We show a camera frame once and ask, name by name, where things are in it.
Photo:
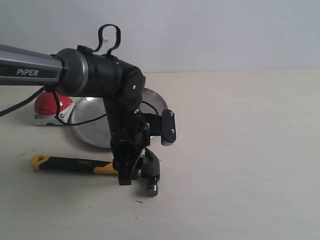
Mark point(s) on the round steel plate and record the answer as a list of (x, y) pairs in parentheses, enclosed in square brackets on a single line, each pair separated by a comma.
[(97, 133)]

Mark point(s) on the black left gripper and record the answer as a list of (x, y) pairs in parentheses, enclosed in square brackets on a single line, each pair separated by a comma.
[(129, 136)]

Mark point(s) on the red dome push button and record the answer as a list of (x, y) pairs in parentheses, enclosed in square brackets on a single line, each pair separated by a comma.
[(45, 109)]

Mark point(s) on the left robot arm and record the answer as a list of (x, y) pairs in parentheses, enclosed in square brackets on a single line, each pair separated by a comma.
[(81, 73)]

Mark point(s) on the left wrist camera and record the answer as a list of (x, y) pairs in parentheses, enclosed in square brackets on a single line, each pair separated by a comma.
[(163, 125)]

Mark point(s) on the yellow black claw hammer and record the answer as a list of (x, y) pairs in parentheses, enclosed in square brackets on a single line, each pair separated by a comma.
[(148, 167)]

